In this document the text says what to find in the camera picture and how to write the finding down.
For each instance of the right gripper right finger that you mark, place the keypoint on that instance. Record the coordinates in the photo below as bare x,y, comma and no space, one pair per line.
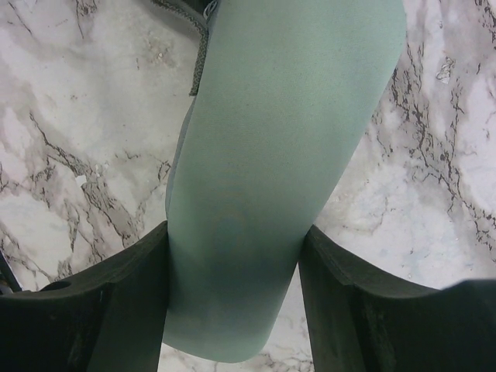
362,318

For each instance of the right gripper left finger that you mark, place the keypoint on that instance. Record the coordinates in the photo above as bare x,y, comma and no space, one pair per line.
109,317

